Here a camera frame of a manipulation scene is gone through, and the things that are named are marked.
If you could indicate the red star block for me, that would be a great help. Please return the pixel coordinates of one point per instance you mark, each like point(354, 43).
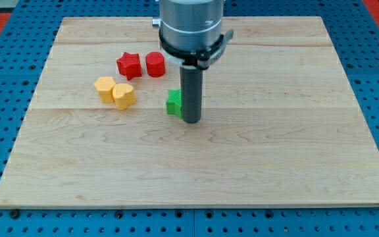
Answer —
point(129, 65)

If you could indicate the yellow hexagon block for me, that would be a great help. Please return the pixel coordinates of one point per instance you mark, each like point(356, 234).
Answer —
point(104, 86)

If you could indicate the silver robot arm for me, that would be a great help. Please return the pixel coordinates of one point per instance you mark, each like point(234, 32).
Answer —
point(190, 25)

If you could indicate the light wooden board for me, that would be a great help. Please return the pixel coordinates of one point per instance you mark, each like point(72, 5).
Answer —
point(281, 127)

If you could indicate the red cylinder block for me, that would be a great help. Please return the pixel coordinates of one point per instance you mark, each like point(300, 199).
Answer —
point(155, 64)

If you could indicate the yellow heart block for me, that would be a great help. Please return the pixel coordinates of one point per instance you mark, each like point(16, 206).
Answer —
point(124, 96)

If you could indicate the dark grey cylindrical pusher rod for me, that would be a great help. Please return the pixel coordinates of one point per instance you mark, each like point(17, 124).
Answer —
point(191, 81)

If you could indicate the green star block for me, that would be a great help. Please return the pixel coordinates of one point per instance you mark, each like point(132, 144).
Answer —
point(174, 103)

